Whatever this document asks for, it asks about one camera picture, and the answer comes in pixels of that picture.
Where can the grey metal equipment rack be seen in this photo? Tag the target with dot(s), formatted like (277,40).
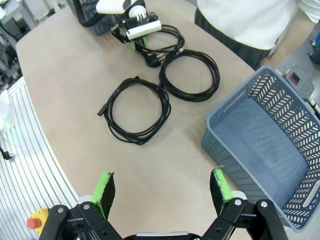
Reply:
(22,32)

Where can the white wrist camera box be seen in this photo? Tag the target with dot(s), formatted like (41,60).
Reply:
(145,28)

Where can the grey plastic mesh basket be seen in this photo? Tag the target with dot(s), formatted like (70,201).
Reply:
(102,26)
(250,140)

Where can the black plug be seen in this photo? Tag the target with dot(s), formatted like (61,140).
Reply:
(5,153)

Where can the ribbed aluminium table frame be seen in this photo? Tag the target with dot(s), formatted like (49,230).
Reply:
(30,175)

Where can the small red black box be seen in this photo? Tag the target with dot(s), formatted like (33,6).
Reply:
(295,78)

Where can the yellow red emergency stop button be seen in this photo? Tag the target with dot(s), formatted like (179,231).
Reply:
(41,220)

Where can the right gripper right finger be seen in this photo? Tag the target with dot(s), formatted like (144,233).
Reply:
(221,192)

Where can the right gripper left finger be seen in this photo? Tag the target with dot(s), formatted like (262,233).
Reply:
(101,195)

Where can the person in white sweatshirt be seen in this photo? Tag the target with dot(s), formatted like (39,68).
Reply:
(250,22)

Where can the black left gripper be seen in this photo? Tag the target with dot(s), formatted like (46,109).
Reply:
(120,31)

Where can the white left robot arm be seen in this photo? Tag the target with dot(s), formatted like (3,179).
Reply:
(110,6)

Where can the white plastic bag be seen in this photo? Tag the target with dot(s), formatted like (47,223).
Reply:
(4,112)

